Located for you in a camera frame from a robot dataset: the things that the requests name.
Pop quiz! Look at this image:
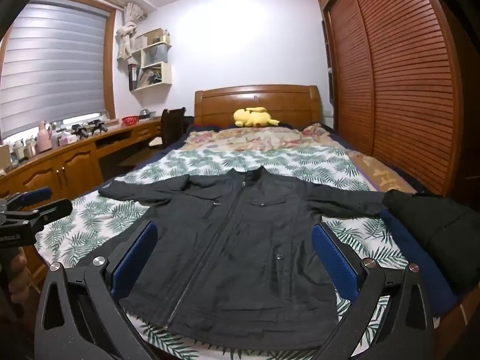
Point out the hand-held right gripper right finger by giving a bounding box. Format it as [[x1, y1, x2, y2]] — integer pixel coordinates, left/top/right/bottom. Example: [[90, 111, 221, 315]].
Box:
[[311, 222, 437, 360]]

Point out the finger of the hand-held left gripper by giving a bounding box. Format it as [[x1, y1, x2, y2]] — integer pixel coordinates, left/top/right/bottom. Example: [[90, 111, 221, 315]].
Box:
[[0, 187, 52, 213], [0, 199, 73, 228]]

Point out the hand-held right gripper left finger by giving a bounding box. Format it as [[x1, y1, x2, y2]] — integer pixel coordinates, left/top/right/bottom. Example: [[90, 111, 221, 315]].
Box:
[[34, 220, 158, 360]]

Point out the black jacket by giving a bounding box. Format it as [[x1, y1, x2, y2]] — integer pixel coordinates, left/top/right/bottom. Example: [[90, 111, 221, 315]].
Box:
[[98, 168, 394, 340]]

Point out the person's left hand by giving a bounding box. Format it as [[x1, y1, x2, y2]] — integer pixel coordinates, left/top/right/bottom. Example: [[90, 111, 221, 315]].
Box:
[[7, 249, 28, 302]]

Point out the wooden desk cabinet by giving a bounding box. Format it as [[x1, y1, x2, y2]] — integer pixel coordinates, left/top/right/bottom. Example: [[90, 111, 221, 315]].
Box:
[[0, 116, 196, 229]]

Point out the pink thermos jug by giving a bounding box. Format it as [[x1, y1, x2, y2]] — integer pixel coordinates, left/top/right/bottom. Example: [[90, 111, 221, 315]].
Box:
[[37, 121, 53, 153]]

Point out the navy blue garment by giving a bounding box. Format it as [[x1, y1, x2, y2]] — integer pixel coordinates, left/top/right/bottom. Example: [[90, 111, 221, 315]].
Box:
[[379, 210, 458, 316]]

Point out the tan patterned sheet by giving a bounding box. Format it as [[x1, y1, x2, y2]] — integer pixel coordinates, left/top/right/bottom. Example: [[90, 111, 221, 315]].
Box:
[[349, 150, 417, 194]]

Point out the leaf-print bedspread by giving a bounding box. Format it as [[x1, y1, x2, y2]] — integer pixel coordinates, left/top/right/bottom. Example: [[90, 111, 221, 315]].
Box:
[[35, 144, 439, 360]]

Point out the black puffy garment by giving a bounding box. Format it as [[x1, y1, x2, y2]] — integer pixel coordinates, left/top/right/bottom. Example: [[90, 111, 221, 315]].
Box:
[[382, 190, 480, 297]]

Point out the grey window blind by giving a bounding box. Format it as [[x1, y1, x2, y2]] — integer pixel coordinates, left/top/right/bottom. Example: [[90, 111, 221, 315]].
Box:
[[0, 0, 107, 136]]

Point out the dark brown chair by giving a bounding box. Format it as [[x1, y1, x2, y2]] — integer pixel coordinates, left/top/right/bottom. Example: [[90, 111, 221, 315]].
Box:
[[150, 108, 187, 149]]

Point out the floral blanket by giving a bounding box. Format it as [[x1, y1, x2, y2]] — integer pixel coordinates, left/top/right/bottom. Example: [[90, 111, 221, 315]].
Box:
[[187, 123, 334, 154]]

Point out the row of books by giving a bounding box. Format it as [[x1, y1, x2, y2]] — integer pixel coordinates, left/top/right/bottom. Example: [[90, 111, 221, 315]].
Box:
[[129, 64, 163, 90]]

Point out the yellow plush toy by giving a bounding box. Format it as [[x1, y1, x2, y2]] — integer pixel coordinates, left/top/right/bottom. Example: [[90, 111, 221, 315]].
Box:
[[233, 107, 281, 128]]

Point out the wooden bed headboard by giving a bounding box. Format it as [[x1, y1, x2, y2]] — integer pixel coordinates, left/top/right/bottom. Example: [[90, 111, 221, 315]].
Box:
[[194, 84, 324, 128]]

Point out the tied beige curtain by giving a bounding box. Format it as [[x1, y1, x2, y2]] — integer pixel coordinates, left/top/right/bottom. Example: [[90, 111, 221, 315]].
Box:
[[116, 3, 147, 61]]

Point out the wooden louvered wardrobe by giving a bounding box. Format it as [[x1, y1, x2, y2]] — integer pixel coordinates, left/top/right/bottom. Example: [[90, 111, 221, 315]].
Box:
[[315, 0, 473, 199]]

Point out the white wall shelf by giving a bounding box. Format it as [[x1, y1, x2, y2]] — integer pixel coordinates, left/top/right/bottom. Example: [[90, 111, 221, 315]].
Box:
[[128, 28, 173, 91]]

